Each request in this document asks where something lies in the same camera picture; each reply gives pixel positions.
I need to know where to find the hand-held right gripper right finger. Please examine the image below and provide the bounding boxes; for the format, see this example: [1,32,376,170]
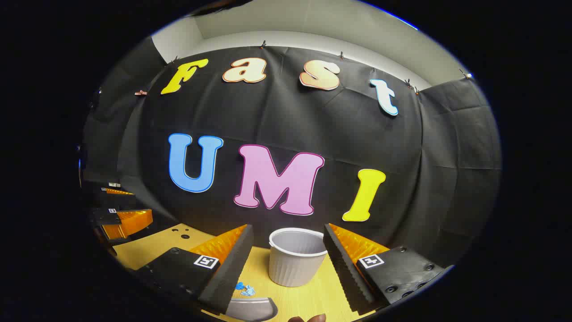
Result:
[323,223,445,316]

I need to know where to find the white ribbed garbage bin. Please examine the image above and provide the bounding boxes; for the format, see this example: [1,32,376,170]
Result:
[269,227,329,288]

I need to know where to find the wooden desktop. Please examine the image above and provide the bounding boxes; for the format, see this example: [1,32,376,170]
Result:
[112,224,385,322]

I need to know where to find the black backdrop cloth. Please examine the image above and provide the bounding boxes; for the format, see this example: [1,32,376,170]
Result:
[80,34,503,269]

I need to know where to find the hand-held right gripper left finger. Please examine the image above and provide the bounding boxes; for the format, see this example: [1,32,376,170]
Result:
[134,224,254,315]

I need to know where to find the grey plastic dustpan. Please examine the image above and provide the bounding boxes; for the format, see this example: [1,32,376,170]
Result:
[226,297,278,322]

